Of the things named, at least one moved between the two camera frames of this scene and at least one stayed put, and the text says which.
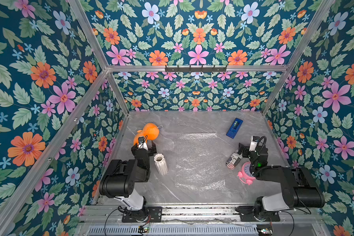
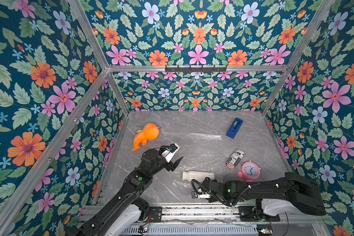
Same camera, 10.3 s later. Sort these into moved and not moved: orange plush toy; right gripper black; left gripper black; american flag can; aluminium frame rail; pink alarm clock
Moved: right gripper black; left gripper black
Not moved: aluminium frame rail; orange plush toy; pink alarm clock; american flag can
